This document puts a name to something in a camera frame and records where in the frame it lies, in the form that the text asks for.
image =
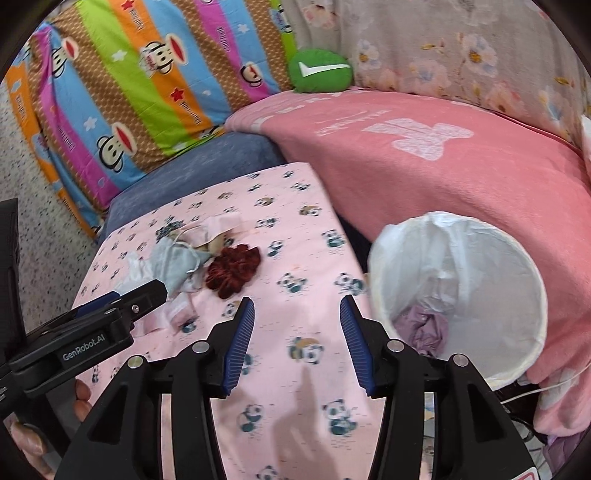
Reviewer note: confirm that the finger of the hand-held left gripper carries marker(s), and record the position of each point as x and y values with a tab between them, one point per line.
143	295

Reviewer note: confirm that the white round bin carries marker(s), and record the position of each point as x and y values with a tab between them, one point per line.
498	295

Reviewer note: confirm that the pink fleece blanket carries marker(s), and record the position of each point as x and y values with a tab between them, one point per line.
438	175

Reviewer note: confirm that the grey floral blanket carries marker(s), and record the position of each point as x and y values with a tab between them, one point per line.
461	41

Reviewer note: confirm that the grey speckled bedsheet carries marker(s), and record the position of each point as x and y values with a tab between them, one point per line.
41	221

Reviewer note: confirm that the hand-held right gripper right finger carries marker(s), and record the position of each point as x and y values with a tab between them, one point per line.
354	341

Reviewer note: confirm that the purple cloth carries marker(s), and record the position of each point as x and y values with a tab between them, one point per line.
427	330

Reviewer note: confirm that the light blue face mask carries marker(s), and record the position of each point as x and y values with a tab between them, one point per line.
173	267

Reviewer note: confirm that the green cushion with white tick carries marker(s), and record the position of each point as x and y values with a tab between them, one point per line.
321	69

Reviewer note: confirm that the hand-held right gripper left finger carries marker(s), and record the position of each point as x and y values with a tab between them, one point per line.
240	341

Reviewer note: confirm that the white and pink face mask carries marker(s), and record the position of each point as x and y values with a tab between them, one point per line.
173	311

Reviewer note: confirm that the pink panda print cloth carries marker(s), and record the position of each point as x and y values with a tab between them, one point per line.
286	230

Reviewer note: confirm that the black flat object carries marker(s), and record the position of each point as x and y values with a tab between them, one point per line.
8	258

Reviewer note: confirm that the blue denim cushion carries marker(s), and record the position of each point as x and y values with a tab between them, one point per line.
194	170

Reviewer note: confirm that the person's left hand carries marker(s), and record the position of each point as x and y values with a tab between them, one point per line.
32	443

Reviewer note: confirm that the white plastic bin liner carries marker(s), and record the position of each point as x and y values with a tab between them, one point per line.
443	258

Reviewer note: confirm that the striped monkey print pillow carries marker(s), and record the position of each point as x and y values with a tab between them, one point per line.
138	87

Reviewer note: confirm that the dark red scrunchie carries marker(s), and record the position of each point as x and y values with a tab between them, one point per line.
233	270

